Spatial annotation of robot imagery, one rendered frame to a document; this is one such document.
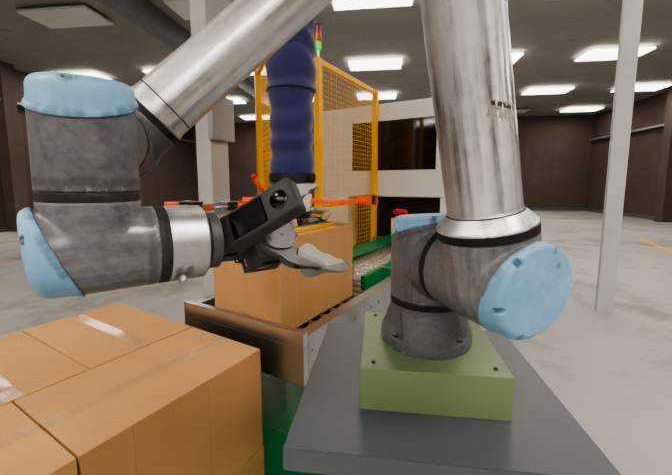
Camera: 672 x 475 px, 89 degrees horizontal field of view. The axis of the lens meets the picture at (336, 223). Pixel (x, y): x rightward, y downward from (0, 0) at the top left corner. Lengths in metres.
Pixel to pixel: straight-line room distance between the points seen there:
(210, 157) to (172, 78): 2.10
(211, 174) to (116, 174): 2.22
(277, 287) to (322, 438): 0.84
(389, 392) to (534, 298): 0.31
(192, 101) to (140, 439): 0.92
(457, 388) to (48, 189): 0.65
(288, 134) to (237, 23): 1.09
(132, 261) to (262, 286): 1.09
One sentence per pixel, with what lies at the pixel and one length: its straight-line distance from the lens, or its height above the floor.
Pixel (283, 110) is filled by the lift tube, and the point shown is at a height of 1.49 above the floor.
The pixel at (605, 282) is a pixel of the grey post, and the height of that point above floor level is 0.28.
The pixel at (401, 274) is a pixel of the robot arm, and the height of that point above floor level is 0.99.
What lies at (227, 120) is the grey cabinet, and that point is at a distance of 2.68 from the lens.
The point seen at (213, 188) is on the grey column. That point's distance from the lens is 2.61.
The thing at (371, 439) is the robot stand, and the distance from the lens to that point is 0.66.
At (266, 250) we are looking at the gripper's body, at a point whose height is 1.08.
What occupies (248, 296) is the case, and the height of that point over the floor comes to 0.69.
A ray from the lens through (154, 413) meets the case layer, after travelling 1.18.
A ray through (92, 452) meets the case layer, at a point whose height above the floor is 0.53.
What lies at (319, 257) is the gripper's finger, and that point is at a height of 1.06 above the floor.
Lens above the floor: 1.17
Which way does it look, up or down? 7 degrees down
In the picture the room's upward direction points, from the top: straight up
